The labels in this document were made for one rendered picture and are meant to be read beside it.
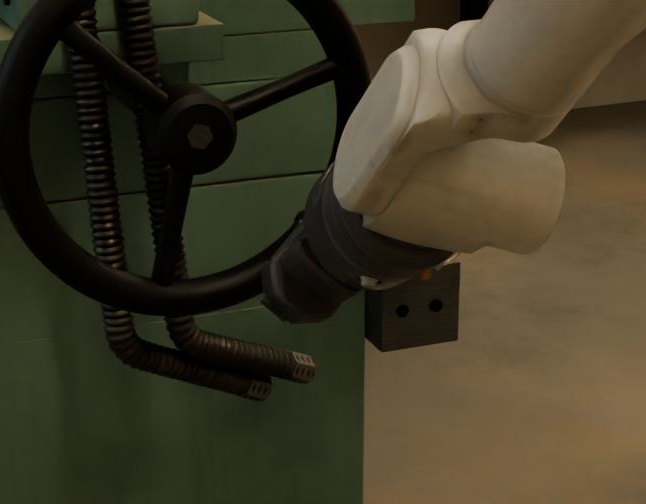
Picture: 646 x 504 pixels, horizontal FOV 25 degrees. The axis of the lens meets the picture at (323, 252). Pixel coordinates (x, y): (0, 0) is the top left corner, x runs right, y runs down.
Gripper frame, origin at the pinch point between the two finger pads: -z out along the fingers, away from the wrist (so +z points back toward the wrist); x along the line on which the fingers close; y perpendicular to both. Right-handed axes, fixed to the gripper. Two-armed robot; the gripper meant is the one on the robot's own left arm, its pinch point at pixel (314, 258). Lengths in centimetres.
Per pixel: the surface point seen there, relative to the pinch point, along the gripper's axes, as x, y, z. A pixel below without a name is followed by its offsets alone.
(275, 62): 18.1, 11.1, -17.5
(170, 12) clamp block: 9.7, 19.7, -5.9
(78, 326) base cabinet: -8.2, 8.9, -28.4
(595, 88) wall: 215, -71, -283
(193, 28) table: 10.3, 17.6, -6.6
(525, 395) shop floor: 58, -60, -131
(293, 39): 20.5, 11.2, -16.5
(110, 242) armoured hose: -5.5, 11.7, -11.7
